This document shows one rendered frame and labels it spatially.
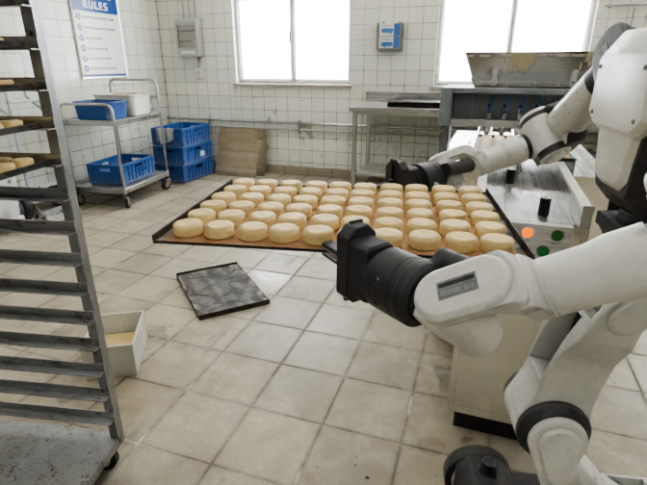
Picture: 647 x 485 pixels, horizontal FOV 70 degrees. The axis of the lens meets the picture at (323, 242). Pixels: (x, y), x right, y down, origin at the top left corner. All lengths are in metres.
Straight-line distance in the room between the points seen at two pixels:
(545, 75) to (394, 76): 3.25
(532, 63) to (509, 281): 1.73
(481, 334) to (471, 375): 1.20
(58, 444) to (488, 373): 1.43
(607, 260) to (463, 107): 1.76
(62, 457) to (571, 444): 1.41
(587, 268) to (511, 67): 1.71
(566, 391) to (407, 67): 4.51
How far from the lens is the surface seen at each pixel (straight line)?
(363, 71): 5.38
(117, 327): 2.50
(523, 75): 2.20
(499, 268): 0.52
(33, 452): 1.83
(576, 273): 0.53
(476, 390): 1.81
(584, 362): 1.05
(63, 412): 1.79
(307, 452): 1.80
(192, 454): 1.85
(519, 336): 1.68
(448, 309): 0.52
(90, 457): 1.73
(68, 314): 1.55
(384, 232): 0.76
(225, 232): 0.79
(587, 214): 1.50
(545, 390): 1.07
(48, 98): 1.35
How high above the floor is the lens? 1.28
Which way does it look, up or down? 21 degrees down
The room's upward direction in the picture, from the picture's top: straight up
